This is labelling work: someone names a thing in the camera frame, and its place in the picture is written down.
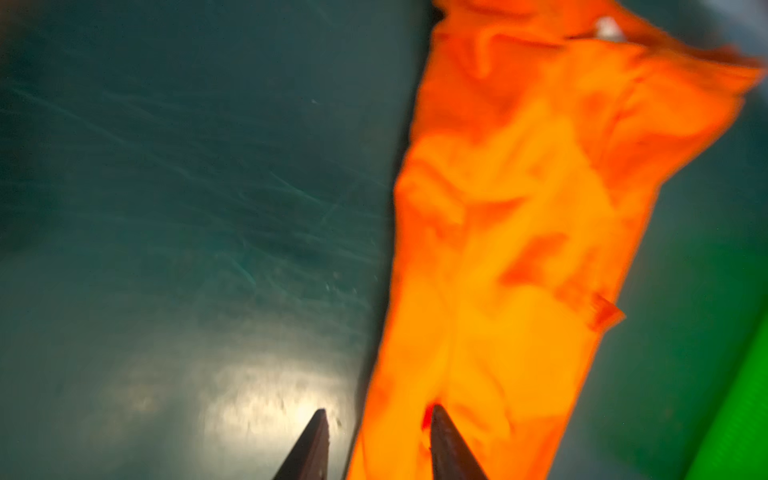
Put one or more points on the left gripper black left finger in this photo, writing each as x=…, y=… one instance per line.
x=309, y=456

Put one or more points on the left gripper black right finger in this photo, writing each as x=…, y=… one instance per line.
x=451, y=457

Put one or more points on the green plastic basket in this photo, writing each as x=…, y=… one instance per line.
x=735, y=446

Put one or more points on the orange t shirt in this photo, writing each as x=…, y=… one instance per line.
x=542, y=134

